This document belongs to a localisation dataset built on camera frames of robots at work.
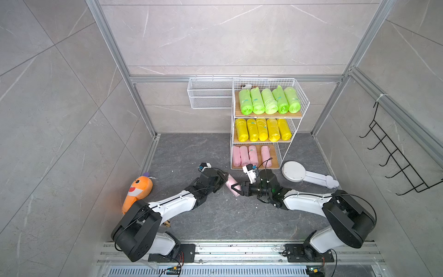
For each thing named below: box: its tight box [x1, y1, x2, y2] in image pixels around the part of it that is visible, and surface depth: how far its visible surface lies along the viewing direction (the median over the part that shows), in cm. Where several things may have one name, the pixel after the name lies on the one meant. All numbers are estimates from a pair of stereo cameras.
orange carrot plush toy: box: [122, 171, 157, 215], surface depth 87 cm
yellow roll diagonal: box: [255, 118, 269, 142], surface depth 85 cm
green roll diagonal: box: [283, 86, 301, 114], surface depth 72 cm
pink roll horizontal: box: [224, 173, 242, 198], surface depth 83 cm
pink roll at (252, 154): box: [248, 144, 259, 166], surface depth 106 cm
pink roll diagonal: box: [232, 145, 242, 167], surface depth 103 cm
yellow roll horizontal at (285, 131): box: [276, 118, 292, 141], surface depth 85 cm
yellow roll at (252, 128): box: [246, 118, 259, 142], surface depth 85 cm
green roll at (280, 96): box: [271, 85, 290, 115], surface depth 72 cm
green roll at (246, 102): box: [238, 88, 254, 116], surface depth 72 cm
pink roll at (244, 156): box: [239, 145, 251, 167], surface depth 106 cm
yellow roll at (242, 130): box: [235, 118, 249, 143], surface depth 86 cm
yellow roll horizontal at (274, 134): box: [266, 118, 281, 142], surface depth 85 cm
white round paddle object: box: [281, 160, 340, 189], surface depth 97 cm
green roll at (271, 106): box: [261, 88, 279, 115], surface depth 72 cm
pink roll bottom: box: [260, 145, 273, 168], surface depth 106 cm
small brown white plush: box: [240, 83, 254, 90], surface depth 92 cm
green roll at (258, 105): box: [250, 86, 266, 115], surface depth 73 cm
